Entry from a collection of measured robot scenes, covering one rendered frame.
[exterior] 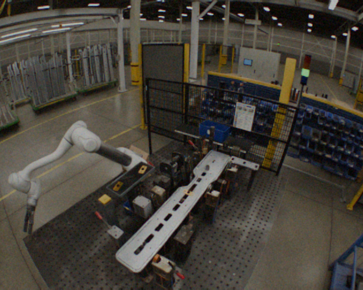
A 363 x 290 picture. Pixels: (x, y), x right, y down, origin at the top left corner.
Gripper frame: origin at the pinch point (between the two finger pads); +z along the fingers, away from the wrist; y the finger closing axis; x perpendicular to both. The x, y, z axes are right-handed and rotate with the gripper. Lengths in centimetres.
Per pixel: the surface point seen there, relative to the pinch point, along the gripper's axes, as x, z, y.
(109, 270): 50, 17, 40
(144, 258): 43, 2, 79
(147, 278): 63, 20, 65
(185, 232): 60, -14, 95
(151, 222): 55, -20, 73
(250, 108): 119, -133, 142
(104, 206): 31, -27, 54
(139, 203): 46, -31, 70
